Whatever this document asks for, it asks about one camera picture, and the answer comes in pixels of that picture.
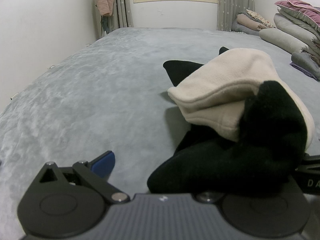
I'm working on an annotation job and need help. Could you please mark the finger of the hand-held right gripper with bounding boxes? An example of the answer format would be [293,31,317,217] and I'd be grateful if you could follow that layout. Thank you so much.
[302,154,320,167]

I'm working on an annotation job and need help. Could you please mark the grey curtain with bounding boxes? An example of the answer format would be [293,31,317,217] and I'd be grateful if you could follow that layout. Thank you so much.
[216,0,255,32]
[110,0,134,30]

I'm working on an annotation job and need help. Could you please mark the grey folded clothes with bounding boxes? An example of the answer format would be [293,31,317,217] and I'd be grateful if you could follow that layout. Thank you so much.
[291,52,320,81]

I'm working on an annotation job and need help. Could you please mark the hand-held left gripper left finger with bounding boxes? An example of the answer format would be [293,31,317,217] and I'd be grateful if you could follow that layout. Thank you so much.
[37,151,130,204]

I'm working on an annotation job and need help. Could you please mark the purple folded cloth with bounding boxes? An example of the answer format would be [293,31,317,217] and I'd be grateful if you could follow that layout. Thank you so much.
[290,61,316,78]

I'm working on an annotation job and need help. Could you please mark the floral pillow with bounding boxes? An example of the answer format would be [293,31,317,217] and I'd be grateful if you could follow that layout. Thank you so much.
[246,9,276,28]

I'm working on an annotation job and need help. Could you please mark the grey bed blanket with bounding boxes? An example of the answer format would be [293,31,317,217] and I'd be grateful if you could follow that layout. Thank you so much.
[0,27,320,240]

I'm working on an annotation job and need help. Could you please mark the dark hanging clothing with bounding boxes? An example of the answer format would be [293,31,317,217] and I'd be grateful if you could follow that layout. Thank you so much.
[100,15,109,33]

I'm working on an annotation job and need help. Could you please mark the cream and black sweatshirt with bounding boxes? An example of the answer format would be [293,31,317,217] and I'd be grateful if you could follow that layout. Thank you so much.
[147,46,315,198]

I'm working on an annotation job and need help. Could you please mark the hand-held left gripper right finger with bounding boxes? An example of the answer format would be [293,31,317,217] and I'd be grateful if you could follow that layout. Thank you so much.
[196,191,220,203]

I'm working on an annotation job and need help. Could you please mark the beige folded blanket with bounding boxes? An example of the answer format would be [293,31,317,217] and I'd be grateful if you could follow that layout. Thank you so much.
[236,12,268,30]

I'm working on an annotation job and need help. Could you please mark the grey folded quilt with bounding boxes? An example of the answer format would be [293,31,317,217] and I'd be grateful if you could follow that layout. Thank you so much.
[274,12,320,46]

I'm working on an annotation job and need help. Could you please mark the grey folded blanket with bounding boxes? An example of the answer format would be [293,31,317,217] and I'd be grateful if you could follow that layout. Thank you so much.
[231,20,260,36]

